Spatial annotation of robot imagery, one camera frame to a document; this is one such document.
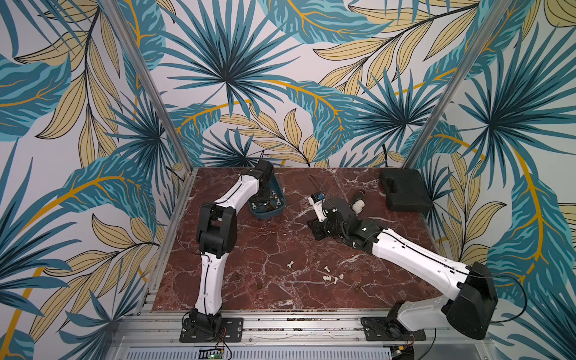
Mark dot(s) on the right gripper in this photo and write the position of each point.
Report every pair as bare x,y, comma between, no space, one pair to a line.
318,228

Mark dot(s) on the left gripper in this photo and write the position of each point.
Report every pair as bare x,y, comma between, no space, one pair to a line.
266,196

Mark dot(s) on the teal plastic storage box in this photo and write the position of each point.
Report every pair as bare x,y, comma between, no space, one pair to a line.
268,202

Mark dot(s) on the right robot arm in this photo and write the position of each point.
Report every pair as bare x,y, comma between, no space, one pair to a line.
468,296

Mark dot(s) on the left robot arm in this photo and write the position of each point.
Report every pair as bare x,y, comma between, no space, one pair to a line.
216,235

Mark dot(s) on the black and white bottle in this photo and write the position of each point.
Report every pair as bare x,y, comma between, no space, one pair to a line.
357,203

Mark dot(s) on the black plastic case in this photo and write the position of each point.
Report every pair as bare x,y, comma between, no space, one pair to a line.
405,190

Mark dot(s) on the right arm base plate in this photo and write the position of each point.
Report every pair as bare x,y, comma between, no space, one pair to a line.
378,330

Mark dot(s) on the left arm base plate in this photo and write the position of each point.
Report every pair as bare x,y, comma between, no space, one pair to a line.
200,330

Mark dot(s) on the aluminium frame rail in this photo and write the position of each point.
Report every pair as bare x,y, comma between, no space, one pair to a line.
288,334

